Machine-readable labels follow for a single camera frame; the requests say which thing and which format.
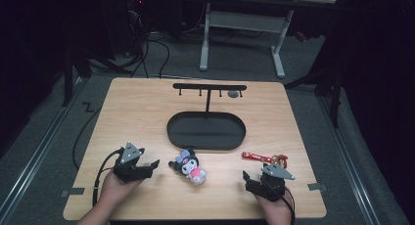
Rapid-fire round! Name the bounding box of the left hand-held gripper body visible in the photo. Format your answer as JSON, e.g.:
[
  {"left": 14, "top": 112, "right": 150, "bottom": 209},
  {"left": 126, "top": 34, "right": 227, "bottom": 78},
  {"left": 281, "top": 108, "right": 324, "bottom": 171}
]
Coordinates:
[{"left": 112, "top": 141, "right": 155, "bottom": 184}]

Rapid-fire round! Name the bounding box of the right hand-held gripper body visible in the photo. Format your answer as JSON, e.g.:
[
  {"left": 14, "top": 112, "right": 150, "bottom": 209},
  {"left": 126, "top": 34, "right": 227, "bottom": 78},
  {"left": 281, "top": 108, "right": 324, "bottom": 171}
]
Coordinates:
[{"left": 244, "top": 162, "right": 297, "bottom": 203}]

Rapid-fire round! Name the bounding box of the red tool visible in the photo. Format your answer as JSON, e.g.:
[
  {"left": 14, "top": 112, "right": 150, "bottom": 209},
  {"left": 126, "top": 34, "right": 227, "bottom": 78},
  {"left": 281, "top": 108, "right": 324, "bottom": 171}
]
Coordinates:
[{"left": 242, "top": 151, "right": 289, "bottom": 169}]

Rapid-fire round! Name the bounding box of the black and pink plush keychain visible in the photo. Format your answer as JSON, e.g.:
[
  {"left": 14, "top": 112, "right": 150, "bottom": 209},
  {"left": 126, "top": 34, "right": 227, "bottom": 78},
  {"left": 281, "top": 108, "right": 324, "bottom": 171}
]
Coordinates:
[{"left": 167, "top": 148, "right": 208, "bottom": 186}]

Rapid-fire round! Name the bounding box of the black hook rack with tray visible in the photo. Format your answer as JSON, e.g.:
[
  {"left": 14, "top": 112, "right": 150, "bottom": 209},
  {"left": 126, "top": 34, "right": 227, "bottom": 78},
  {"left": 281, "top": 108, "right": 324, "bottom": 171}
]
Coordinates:
[{"left": 165, "top": 82, "right": 248, "bottom": 152}]

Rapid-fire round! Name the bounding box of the person's right hand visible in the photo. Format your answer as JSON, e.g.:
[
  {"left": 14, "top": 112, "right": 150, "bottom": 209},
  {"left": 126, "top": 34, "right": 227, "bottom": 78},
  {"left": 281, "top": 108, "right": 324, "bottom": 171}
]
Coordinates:
[{"left": 254, "top": 189, "right": 294, "bottom": 221}]

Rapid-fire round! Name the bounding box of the person's left hand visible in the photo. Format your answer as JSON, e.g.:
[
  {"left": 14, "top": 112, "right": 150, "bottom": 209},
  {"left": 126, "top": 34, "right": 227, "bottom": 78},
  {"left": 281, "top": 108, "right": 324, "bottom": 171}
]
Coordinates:
[{"left": 99, "top": 170, "right": 145, "bottom": 210}]

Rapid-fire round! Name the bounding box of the grey tape piece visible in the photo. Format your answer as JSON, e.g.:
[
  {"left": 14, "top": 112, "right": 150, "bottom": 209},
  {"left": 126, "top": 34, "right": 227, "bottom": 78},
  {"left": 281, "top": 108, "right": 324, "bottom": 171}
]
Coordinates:
[
  {"left": 307, "top": 182, "right": 328, "bottom": 192},
  {"left": 60, "top": 187, "right": 86, "bottom": 199}
]

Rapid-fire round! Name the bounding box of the black metal stand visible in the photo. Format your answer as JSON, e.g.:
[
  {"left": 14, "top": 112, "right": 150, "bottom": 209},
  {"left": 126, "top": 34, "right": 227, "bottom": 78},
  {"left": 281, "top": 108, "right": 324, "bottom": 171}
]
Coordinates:
[
  {"left": 61, "top": 43, "right": 94, "bottom": 109},
  {"left": 284, "top": 63, "right": 345, "bottom": 129}
]

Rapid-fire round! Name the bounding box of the dark computer tower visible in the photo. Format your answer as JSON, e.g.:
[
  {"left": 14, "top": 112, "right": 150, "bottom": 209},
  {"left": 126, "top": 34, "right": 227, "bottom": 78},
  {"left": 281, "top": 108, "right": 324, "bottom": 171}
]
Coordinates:
[{"left": 124, "top": 0, "right": 149, "bottom": 58}]

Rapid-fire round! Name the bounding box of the small red object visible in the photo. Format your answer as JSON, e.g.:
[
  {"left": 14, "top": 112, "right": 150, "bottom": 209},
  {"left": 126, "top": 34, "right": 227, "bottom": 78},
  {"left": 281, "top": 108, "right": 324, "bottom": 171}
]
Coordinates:
[{"left": 294, "top": 30, "right": 308, "bottom": 44}]

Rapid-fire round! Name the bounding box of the white-framed wooden desk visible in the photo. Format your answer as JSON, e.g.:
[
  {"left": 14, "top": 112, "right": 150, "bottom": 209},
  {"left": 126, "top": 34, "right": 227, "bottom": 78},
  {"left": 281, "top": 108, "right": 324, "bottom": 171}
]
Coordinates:
[{"left": 199, "top": 0, "right": 338, "bottom": 80}]

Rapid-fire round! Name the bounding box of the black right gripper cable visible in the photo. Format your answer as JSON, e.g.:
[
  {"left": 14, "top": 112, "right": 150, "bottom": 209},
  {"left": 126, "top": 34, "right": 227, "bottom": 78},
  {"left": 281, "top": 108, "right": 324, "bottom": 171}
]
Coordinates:
[{"left": 281, "top": 186, "right": 297, "bottom": 225}]

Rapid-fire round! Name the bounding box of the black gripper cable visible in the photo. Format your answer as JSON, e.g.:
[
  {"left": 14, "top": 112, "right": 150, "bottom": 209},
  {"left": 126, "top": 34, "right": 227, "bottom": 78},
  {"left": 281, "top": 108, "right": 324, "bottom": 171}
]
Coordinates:
[
  {"left": 281, "top": 186, "right": 297, "bottom": 225},
  {"left": 92, "top": 148, "right": 125, "bottom": 208}
]

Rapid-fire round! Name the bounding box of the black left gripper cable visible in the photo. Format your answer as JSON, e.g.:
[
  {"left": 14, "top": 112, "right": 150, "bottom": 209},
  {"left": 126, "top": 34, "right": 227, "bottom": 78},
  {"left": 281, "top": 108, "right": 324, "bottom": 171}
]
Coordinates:
[{"left": 92, "top": 148, "right": 125, "bottom": 208}]

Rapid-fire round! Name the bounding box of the black floor cable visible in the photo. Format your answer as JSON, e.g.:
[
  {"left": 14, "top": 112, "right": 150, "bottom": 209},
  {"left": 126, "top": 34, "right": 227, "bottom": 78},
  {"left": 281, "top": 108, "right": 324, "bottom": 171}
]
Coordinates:
[{"left": 71, "top": 107, "right": 103, "bottom": 170}]

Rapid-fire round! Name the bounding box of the metal floor rail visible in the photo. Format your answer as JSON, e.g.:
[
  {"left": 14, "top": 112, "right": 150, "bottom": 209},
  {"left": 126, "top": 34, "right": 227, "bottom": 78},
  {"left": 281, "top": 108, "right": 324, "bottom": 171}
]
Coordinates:
[
  {"left": 316, "top": 93, "right": 382, "bottom": 225},
  {"left": 0, "top": 76, "right": 86, "bottom": 221}
]

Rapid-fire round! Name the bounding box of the bundle of black floor cables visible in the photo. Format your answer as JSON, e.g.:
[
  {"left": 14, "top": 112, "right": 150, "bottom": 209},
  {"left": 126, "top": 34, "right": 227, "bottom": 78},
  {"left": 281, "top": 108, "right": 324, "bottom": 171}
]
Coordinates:
[{"left": 121, "top": 30, "right": 171, "bottom": 79}]

